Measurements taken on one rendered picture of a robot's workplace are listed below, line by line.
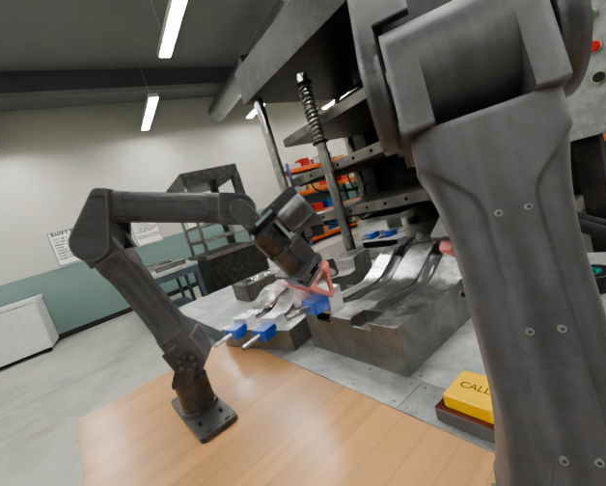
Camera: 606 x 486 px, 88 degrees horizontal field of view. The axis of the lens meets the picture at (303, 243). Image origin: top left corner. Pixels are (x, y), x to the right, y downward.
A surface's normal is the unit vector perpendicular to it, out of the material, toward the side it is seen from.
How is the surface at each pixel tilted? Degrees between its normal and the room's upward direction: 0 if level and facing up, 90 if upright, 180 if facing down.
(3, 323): 90
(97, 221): 90
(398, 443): 0
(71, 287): 90
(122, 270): 101
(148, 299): 89
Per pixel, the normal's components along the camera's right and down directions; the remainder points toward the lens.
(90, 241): 0.12, 0.09
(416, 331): 0.58, -0.07
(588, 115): -0.76, 0.31
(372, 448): -0.29, -0.95
